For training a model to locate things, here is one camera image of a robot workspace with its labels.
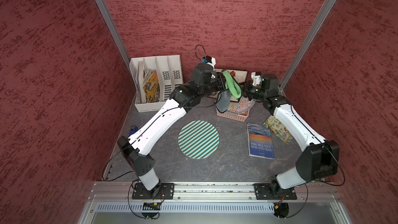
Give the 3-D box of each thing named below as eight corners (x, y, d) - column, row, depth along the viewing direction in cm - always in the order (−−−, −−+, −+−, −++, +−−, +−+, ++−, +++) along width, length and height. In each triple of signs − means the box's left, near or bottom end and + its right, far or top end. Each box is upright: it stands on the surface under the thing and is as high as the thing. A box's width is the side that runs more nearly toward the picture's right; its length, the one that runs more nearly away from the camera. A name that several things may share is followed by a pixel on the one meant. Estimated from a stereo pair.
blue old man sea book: (248, 155, 88) (249, 154, 86) (247, 124, 101) (248, 122, 99) (273, 159, 86) (275, 158, 85) (269, 127, 99) (270, 125, 98)
